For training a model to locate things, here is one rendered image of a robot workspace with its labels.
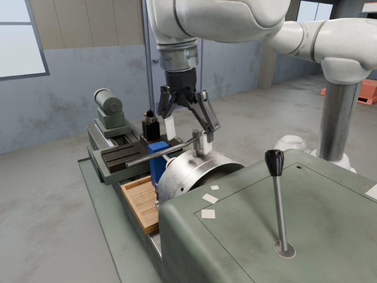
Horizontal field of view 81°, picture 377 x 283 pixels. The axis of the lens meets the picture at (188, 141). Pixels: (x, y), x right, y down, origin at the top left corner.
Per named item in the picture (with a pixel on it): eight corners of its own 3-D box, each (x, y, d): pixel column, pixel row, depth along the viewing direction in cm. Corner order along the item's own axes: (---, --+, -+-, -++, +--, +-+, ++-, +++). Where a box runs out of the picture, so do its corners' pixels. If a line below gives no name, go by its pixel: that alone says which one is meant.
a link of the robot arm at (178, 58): (177, 45, 43) (181, 76, 46) (205, 38, 49) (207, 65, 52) (147, 45, 49) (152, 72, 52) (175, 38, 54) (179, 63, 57)
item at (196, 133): (198, 159, 71) (194, 128, 65) (203, 161, 69) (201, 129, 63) (193, 163, 69) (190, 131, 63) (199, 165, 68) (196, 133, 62)
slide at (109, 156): (182, 150, 132) (182, 144, 130) (110, 173, 111) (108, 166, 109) (168, 138, 145) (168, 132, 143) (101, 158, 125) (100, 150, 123)
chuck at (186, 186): (249, 215, 85) (254, 146, 68) (179, 263, 72) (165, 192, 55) (243, 209, 87) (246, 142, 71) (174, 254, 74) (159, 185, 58)
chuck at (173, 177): (243, 209, 87) (246, 142, 71) (174, 254, 74) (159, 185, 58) (227, 196, 94) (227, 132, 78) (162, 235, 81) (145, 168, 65)
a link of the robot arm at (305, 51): (279, 16, 76) (320, 15, 66) (303, 24, 87) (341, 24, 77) (269, 56, 81) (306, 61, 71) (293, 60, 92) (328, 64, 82)
